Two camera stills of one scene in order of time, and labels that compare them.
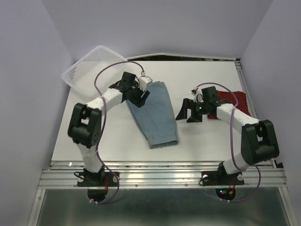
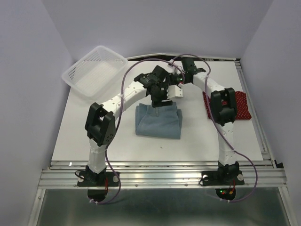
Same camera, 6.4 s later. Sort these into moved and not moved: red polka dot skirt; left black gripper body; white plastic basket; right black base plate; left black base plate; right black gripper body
Moved: left black gripper body; right black gripper body
Not moved: right black base plate; white plastic basket; left black base plate; red polka dot skirt
